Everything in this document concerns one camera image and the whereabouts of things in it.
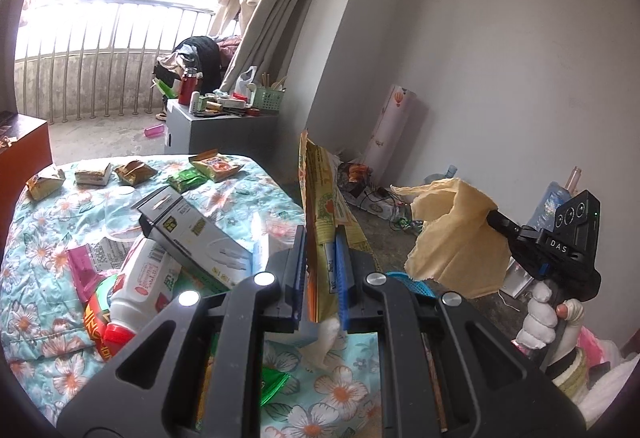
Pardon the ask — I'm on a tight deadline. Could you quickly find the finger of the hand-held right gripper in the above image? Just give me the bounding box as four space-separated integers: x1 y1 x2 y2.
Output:
485 209 525 241

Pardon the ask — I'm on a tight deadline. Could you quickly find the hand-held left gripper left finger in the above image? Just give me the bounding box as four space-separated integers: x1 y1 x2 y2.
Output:
57 224 308 438

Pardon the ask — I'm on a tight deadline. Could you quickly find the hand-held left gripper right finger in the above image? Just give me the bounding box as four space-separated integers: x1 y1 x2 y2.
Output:
336 228 587 438

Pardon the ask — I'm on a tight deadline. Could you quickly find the yellow cloth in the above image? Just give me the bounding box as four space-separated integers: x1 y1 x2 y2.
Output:
390 177 511 298

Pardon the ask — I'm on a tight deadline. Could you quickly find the yellow snack bag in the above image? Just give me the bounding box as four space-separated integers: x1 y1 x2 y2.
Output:
299 129 373 324

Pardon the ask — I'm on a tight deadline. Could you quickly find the grey and white box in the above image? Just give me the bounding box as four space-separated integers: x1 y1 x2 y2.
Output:
131 185 256 291

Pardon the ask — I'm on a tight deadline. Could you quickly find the white bottle with red cap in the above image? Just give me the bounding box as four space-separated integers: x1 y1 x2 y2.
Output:
102 235 186 354

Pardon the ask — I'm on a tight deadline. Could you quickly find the person's right forearm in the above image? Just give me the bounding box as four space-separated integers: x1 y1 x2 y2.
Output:
545 325 593 401

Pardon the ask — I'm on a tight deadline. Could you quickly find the person's right hand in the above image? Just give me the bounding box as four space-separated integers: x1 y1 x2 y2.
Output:
515 281 586 351

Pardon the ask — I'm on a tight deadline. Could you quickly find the blue water jug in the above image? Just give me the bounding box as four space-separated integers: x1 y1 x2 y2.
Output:
530 181 576 229

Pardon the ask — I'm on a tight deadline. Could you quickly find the blue plastic basket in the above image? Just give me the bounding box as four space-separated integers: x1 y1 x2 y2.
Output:
385 271 433 296

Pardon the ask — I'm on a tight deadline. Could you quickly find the white tissue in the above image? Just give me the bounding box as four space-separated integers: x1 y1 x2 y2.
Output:
300 315 343 369

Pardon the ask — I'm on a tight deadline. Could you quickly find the floral quilt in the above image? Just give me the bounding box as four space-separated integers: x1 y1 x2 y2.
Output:
0 153 386 438

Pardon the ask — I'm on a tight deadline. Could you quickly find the pink plastic bag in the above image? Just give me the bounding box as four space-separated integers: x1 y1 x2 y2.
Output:
575 328 626 369

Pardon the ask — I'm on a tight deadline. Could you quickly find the green foil wrapper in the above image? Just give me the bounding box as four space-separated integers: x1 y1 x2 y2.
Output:
260 365 291 406

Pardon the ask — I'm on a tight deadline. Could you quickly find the orange and green snack packet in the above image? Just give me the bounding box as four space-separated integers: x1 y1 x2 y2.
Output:
189 149 245 183

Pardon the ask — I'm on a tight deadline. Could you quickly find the small green snack packet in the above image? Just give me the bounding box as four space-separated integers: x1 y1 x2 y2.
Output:
167 168 211 193

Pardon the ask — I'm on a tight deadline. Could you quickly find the rolled printed mat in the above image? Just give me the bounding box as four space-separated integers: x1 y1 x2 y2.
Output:
362 85 426 179

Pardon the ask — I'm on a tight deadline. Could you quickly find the white cloth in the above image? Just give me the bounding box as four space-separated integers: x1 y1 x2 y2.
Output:
585 358 640 419

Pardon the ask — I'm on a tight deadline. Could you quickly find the grey cabinet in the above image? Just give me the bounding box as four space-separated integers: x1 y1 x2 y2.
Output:
165 98 281 156

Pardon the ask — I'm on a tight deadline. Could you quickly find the green plastic basket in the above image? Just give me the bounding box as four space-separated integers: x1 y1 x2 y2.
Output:
248 86 287 113

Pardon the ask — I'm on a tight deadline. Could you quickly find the clear plastic cup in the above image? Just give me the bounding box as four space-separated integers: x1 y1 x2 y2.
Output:
102 185 146 241

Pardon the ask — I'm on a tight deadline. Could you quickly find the brown snack packet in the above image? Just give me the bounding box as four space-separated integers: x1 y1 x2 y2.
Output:
75 162 113 187
114 159 158 185
26 167 66 201

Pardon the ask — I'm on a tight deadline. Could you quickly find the white plastic bag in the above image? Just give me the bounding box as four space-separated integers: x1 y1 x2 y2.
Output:
234 66 258 99

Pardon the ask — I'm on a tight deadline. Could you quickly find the red snack packet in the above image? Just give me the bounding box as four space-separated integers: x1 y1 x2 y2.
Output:
82 293 121 361

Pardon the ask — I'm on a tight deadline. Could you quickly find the red thermos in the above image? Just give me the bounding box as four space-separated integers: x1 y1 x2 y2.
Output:
179 67 201 105

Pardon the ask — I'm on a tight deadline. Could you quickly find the pink snack packet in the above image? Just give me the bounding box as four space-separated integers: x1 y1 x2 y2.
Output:
65 238 138 306

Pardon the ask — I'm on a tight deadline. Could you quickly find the green plastic bag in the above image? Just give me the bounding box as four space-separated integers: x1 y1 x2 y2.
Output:
152 78 179 100

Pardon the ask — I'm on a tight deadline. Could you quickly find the black bag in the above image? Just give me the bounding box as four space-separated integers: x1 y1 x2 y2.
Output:
172 37 221 84

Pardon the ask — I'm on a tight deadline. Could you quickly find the balcony railing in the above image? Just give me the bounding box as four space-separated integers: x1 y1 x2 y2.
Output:
15 0 216 124

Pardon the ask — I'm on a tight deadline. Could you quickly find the wooden cabinet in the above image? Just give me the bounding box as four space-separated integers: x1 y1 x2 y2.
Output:
0 111 53 239

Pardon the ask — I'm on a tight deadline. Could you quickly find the tangle of cables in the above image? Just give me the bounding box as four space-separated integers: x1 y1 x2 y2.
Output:
350 183 418 231

